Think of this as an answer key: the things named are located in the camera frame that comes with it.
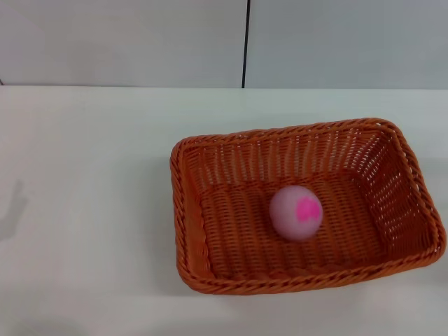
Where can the orange woven plastic basket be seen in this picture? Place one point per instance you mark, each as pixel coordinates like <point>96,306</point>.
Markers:
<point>245,238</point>

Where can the pink toy peach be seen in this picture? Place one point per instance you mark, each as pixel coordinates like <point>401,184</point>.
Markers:
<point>294,213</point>

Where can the black vertical wall strip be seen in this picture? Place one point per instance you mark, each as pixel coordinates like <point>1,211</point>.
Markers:
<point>246,42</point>

